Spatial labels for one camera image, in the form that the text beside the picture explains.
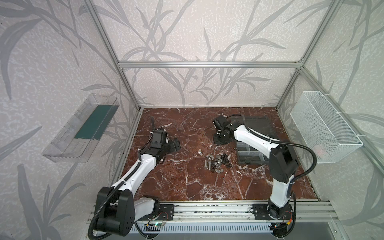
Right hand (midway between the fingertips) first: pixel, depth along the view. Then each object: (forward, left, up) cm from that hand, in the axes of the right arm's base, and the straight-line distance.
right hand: (216, 140), depth 91 cm
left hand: (-4, +25, +3) cm, 25 cm away
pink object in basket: (-14, -50, +12) cm, 53 cm away
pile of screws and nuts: (-12, +1, -7) cm, 14 cm away
